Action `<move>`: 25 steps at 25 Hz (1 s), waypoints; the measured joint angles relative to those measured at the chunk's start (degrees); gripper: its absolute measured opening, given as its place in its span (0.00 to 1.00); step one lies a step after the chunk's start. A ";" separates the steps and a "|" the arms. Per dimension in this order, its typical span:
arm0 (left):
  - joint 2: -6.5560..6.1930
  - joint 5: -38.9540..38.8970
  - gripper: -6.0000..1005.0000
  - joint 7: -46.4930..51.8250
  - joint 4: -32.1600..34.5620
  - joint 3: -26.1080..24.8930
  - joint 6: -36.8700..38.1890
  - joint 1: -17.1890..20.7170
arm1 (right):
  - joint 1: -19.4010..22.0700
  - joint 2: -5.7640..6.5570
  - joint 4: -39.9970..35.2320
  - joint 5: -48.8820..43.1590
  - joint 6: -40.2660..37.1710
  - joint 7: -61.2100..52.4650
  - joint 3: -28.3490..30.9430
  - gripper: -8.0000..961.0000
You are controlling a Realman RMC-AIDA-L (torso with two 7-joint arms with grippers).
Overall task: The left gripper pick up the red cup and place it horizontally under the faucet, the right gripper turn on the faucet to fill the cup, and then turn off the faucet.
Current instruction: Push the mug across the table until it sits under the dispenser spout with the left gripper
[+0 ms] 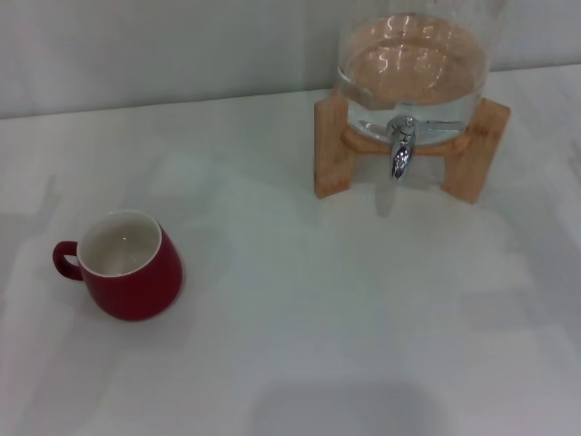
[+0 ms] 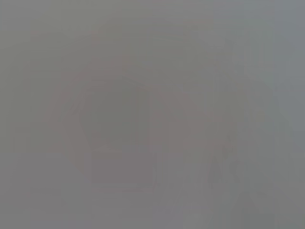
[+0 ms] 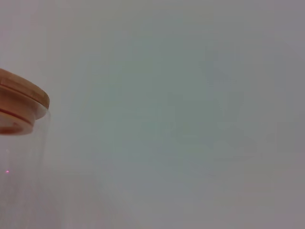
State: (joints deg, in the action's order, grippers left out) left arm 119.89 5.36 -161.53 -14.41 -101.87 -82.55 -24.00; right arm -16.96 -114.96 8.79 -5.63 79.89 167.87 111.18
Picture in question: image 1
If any red ceramic cup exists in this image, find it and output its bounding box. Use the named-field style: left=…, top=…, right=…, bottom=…
left=52, top=208, right=185, bottom=320

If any wooden dispenser stand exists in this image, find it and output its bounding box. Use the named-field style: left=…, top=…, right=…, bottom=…
left=312, top=84, right=512, bottom=207

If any glass water dispenser jar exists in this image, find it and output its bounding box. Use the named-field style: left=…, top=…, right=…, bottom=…
left=335, top=0, right=495, bottom=147

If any chrome faucet tap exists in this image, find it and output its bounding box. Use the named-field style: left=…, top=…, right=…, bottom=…
left=385, top=115, right=465, bottom=183

